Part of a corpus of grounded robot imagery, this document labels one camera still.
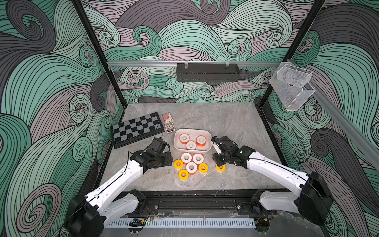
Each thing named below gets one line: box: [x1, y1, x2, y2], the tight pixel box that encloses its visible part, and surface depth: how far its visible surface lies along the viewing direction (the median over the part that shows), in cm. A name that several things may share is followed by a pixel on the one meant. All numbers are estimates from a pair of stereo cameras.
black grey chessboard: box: [112, 111, 165, 150], surface depth 103 cm
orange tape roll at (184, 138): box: [179, 133, 190, 145], surface depth 100 cm
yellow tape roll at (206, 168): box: [198, 162, 209, 174], surface depth 87 cm
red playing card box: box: [161, 112, 174, 123], surface depth 113 cm
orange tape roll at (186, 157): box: [180, 152, 192, 164], surface depth 91 cm
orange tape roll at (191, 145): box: [185, 140, 197, 151], surface depth 97 cm
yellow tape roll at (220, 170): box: [215, 163, 227, 173], surface depth 87 cm
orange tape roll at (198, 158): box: [192, 153, 205, 165], surface depth 91 cm
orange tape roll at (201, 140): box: [195, 135, 207, 147], surface depth 99 cm
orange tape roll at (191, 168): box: [186, 161, 198, 175], surface depth 87 cm
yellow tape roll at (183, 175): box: [178, 169, 190, 181], surface depth 85 cm
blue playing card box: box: [164, 120, 176, 134], surface depth 106 cm
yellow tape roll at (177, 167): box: [173, 159, 184, 170], surface depth 89 cm
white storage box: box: [173, 127, 213, 152], surface depth 100 cm
